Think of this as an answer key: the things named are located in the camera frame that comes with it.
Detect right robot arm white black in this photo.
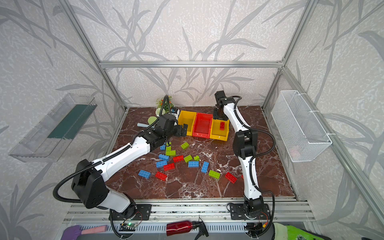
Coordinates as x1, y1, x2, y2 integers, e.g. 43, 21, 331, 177
214, 91, 276, 216

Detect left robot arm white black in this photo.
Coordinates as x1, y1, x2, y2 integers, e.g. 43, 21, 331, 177
53, 114, 188, 213

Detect green toy shovel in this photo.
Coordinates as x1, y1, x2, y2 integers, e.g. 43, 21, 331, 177
137, 116, 158, 128

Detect right yellow bin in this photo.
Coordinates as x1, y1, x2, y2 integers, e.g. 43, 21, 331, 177
210, 119, 230, 142

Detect yellow bin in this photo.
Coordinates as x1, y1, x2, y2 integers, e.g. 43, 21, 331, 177
178, 111, 197, 136
210, 119, 230, 142

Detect left yellow bin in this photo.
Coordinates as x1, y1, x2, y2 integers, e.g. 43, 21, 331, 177
178, 111, 197, 136

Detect potted plant orange flowers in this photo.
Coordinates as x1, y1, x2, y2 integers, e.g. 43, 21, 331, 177
156, 96, 174, 116

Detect red middle bin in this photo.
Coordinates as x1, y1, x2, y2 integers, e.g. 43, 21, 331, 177
192, 113, 213, 139

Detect small green brick near bins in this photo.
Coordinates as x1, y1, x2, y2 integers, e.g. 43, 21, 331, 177
181, 142, 190, 150

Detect green brick flat left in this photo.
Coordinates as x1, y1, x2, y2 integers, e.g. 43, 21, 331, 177
166, 150, 176, 157

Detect blue brick middle left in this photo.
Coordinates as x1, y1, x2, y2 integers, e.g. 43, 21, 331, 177
159, 154, 170, 162

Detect blue brick lower left cluster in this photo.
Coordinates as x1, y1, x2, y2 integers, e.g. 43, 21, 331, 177
156, 160, 168, 168

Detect blue brick centre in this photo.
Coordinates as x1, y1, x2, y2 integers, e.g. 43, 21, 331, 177
188, 161, 200, 168

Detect blue brick far left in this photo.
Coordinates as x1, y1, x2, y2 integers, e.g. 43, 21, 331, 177
138, 170, 152, 179

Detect blue brick upright right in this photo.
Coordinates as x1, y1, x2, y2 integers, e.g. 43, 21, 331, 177
201, 162, 209, 174

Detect green brick bottom right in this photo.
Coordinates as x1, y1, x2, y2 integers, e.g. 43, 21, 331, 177
209, 170, 221, 180

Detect red spray bottle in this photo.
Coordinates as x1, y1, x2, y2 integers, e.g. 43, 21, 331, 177
166, 220, 209, 240

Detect green white cloth object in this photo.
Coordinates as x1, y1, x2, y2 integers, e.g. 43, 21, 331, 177
272, 223, 331, 240

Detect purple pink brush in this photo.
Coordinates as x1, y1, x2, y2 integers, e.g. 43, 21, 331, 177
61, 225, 108, 240

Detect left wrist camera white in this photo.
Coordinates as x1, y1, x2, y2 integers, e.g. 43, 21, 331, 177
170, 107, 181, 119

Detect white wire basket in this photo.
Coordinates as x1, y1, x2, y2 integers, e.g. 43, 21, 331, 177
272, 90, 332, 163

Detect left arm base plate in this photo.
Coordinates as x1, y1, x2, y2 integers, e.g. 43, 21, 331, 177
109, 204, 152, 221

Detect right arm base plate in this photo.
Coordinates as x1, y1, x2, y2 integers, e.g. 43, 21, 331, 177
227, 203, 271, 221

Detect clear wall shelf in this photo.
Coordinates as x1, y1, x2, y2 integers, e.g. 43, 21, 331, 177
9, 94, 97, 163

